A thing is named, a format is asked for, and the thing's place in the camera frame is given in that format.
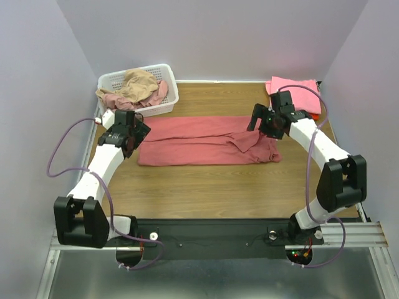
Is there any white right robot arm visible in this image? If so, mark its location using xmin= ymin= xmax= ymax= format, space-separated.
xmin=247 ymin=90 xmax=367 ymax=240

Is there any dusty red t-shirt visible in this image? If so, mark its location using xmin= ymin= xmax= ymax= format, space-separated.
xmin=138 ymin=116 xmax=282 ymax=166

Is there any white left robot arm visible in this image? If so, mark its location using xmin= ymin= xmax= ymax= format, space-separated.
xmin=54 ymin=110 xmax=150 ymax=249

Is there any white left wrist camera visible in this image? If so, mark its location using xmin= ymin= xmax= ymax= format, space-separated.
xmin=94 ymin=110 xmax=115 ymax=130

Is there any beige t-shirt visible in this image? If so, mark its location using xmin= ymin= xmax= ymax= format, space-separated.
xmin=96 ymin=69 xmax=158 ymax=103

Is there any aluminium table frame rail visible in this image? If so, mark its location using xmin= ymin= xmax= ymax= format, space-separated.
xmin=49 ymin=105 xmax=389 ymax=250

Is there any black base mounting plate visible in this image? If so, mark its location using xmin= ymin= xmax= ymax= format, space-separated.
xmin=102 ymin=218 xmax=328 ymax=261

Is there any mauve pink t-shirt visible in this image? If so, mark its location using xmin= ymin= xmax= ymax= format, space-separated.
xmin=102 ymin=80 xmax=168 ymax=111

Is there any white plastic laundry basket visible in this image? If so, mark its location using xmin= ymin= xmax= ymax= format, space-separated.
xmin=95 ymin=64 xmax=179 ymax=117

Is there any folded light pink t-shirt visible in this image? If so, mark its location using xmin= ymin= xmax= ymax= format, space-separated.
xmin=265 ymin=76 xmax=322 ymax=115

